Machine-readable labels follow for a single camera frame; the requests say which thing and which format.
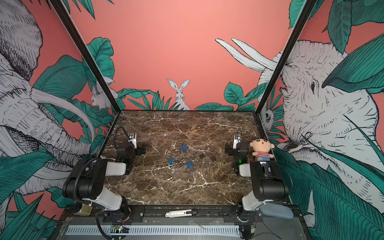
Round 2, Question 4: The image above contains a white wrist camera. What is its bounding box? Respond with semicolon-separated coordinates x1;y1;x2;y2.
129;133;137;149
233;133;242;150

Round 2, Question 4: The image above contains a grey oval pad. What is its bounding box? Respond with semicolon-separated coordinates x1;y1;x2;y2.
260;203;294;220

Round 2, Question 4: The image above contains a left black corrugated cable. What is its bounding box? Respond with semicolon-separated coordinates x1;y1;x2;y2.
112;125;130;151

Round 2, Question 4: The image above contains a right black frame post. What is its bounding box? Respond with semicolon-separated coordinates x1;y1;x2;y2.
255;0;317;116

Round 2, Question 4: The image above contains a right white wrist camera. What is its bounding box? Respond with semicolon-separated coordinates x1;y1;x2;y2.
233;133;242;150

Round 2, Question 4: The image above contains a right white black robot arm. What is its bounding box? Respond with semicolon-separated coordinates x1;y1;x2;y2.
225;139;289;212

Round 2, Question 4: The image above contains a small green circuit board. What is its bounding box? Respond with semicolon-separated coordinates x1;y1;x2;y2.
111;226;130;235

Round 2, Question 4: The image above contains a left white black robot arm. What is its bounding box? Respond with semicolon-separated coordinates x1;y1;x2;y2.
62;143;146;223

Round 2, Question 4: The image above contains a black frame post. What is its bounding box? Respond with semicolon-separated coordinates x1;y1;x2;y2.
255;0;317;116
50;0;121;115

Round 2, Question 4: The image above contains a left black frame post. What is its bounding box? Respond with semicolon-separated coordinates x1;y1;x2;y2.
50;0;121;115

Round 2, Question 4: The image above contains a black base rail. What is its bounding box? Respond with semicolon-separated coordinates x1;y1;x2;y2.
103;203;301;224

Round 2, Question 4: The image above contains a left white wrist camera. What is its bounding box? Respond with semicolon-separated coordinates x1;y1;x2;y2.
129;133;137;149

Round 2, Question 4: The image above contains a blue padlock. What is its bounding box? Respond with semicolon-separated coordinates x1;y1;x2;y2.
181;144;189;153
186;161;194;169
168;158;175;166

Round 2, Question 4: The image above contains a white utility knife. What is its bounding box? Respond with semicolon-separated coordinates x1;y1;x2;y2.
165;209;198;218

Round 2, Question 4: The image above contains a white perforated strip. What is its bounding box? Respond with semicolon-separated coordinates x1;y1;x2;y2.
64;225;241;237

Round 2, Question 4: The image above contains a plush doll striped shirt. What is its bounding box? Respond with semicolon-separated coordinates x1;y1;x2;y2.
250;139;275;162

